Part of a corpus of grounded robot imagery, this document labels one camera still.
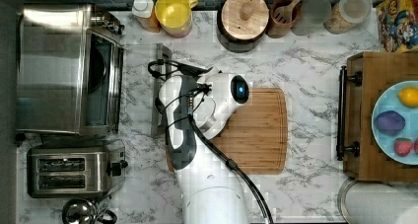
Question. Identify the purple plum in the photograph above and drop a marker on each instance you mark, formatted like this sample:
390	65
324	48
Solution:
389	122

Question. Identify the yellow lemon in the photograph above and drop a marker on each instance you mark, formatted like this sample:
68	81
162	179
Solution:
409	97

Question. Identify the yellow mug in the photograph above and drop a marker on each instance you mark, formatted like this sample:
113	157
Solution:
175	16

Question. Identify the wooden tray black handle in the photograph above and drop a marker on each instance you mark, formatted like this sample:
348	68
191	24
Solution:
362	80

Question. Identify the silver two-slot toaster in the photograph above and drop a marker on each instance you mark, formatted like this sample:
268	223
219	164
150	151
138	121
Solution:
90	169

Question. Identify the grey lid jar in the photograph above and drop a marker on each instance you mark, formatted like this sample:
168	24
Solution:
313	14

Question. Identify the white cap bottle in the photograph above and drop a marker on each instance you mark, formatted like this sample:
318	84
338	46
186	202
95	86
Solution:
143	10

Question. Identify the brown utensil holder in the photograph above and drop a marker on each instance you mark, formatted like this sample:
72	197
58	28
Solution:
277	25

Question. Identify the round metal rim container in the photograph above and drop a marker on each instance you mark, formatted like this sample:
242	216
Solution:
375	203

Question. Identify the clear lid glass jar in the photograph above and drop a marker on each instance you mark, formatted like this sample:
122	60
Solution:
346	14

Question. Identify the stainless steel toaster oven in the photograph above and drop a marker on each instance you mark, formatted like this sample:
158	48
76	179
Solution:
69	69

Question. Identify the colourful cereal box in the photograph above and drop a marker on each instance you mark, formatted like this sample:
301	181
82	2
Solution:
398	25

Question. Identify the red strawberry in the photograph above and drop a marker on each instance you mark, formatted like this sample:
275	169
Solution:
402	146

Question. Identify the wooden slotted spatula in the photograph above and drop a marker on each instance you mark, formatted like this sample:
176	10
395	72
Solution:
284	14

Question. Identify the dark canister wooden lid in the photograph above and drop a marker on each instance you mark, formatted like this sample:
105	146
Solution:
241	24

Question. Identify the bamboo cutting board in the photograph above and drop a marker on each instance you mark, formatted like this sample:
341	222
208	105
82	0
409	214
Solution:
256	134

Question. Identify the light blue plate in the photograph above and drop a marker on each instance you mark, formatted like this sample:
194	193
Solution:
389	101

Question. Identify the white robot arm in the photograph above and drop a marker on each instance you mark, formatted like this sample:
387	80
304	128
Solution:
197	109

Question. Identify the chrome kettle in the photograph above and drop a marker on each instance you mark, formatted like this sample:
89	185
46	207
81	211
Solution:
87	211

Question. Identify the glass oven door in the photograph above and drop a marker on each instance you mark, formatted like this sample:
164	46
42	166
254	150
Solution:
138	112

